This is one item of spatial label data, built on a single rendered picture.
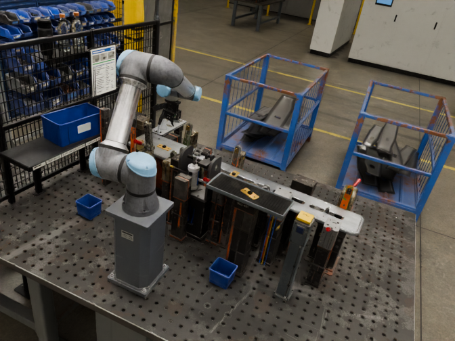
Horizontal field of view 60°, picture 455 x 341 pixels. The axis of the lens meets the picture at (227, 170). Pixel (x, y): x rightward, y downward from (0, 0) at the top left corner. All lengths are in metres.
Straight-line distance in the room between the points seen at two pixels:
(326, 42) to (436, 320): 7.49
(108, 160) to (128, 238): 0.34
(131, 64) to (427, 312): 2.64
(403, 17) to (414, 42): 0.58
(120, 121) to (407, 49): 8.51
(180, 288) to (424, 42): 8.49
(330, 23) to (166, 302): 8.51
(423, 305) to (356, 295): 1.30
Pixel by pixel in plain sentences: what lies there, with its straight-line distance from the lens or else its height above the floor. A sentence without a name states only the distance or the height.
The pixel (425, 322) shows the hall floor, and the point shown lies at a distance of 3.24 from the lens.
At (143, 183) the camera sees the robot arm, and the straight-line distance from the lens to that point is 1.55.
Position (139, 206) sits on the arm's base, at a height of 1.15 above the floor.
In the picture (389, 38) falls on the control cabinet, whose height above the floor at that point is 0.69.
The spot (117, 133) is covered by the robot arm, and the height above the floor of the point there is 1.39.
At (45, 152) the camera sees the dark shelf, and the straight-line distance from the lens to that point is 2.24.
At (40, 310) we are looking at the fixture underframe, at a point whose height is 0.39.
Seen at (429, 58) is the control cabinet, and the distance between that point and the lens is 9.74.
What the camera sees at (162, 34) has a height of 0.92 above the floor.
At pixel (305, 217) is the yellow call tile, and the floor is 1.16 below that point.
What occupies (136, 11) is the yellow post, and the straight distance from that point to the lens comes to 2.81.
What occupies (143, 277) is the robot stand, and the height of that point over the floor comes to 0.79.
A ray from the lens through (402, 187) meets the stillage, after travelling 4.38.
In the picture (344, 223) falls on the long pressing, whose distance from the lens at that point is 2.00.
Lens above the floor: 2.11
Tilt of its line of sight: 31 degrees down
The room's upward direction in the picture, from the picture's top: 9 degrees clockwise
